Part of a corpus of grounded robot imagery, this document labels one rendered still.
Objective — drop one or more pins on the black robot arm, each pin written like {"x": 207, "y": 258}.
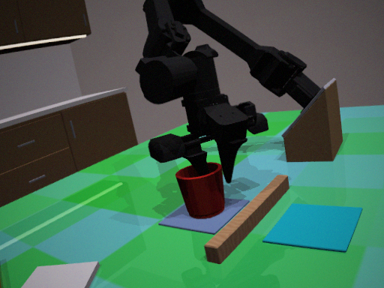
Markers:
{"x": 164, "y": 74}

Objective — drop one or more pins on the dark red cup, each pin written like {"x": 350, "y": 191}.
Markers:
{"x": 203, "y": 195}

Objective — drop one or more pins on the brown wooden bar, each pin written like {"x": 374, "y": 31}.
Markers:
{"x": 230, "y": 236}

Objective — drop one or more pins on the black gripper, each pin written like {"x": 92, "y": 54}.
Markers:
{"x": 170, "y": 147}

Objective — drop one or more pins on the grey flat square tile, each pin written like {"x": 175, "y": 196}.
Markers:
{"x": 76, "y": 275}

